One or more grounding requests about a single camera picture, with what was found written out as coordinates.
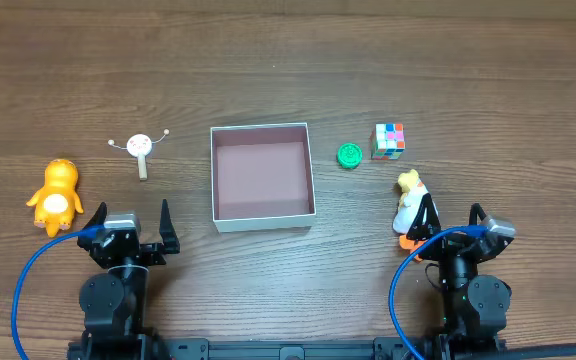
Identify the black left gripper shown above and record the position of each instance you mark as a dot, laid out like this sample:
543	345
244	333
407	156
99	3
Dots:
135	250

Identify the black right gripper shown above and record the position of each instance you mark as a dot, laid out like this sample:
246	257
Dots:
454	248

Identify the white and yellow duck plush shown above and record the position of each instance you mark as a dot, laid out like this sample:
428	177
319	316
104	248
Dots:
412	192

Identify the orange bear figure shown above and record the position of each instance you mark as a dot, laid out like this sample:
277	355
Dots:
56	202

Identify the multicolour puzzle cube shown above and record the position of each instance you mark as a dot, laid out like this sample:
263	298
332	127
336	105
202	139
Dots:
387	141

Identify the green round cap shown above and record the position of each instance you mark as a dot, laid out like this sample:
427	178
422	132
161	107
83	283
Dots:
349	155

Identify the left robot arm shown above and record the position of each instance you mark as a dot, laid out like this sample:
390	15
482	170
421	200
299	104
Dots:
114	301

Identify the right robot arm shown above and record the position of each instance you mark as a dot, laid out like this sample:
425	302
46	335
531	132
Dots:
474	305

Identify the white rattle drum toy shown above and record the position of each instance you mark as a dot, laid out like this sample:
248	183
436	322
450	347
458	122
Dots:
140	146

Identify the white box with pink interior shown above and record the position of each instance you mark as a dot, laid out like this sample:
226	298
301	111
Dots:
261	177

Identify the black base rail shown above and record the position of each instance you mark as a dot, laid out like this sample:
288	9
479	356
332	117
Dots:
383	348

